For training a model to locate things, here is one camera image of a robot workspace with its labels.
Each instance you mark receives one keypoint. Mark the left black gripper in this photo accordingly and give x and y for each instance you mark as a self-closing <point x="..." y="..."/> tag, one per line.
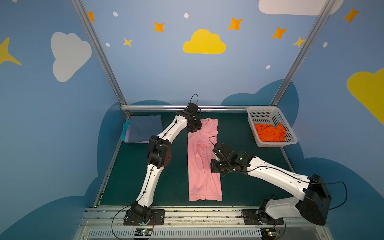
<point x="195" y="126"/>

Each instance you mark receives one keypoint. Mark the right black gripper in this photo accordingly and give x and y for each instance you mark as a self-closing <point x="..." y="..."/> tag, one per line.
<point x="216" y="165"/>

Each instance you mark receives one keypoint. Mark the pink t shirt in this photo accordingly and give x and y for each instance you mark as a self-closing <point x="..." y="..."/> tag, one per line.
<point x="203" y="184"/>

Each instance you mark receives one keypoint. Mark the white plastic laundry basket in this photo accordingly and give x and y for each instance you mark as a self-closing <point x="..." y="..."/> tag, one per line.
<point x="269" y="115"/>

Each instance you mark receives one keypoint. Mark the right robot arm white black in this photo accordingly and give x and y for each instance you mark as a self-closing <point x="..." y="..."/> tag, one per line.
<point x="310" y="199"/>

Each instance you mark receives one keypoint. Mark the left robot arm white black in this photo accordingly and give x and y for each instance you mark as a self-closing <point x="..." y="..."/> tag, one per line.
<point x="159" y="156"/>

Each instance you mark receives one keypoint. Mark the orange t shirt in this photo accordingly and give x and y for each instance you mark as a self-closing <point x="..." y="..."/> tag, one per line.
<point x="269" y="133"/>

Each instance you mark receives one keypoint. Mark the folded grey blue t shirt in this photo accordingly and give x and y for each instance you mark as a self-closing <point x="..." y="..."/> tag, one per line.
<point x="141" y="128"/>

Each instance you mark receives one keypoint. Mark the folded teal t shirt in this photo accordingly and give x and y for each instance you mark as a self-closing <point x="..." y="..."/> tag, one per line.
<point x="126" y="125"/>

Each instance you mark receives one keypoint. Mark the folded lilac t shirt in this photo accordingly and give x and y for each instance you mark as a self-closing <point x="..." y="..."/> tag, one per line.
<point x="127" y="138"/>

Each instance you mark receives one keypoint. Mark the right green circuit board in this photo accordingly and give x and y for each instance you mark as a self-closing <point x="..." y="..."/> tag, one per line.
<point x="269" y="234"/>

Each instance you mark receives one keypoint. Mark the green circuit board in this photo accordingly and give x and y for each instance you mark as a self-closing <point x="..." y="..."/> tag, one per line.
<point x="143" y="232"/>
<point x="269" y="234"/>

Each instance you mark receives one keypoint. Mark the left green circuit board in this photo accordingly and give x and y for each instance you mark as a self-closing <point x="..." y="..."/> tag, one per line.
<point x="143" y="232"/>

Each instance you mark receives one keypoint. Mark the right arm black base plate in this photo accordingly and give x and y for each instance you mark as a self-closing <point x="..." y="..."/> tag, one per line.
<point x="250" y="216"/>

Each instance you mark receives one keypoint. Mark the aluminium frame back crossbar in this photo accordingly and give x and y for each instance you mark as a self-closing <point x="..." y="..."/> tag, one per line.
<point x="173" y="108"/>

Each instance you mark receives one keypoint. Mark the aluminium frame left post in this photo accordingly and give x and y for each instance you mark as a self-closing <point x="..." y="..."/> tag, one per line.
<point x="88" y="26"/>

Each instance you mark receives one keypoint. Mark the aluminium frame post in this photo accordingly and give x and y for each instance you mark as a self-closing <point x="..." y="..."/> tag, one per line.
<point x="311" y="38"/>
<point x="88" y="26"/>

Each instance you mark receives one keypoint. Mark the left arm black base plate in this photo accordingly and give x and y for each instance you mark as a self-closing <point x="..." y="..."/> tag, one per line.
<point x="157" y="216"/>

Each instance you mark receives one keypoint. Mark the aluminium frame right post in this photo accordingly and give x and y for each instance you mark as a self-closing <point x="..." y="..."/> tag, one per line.
<point x="311" y="38"/>

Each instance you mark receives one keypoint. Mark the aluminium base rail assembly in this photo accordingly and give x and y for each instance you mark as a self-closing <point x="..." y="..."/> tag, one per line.
<point x="192" y="223"/>

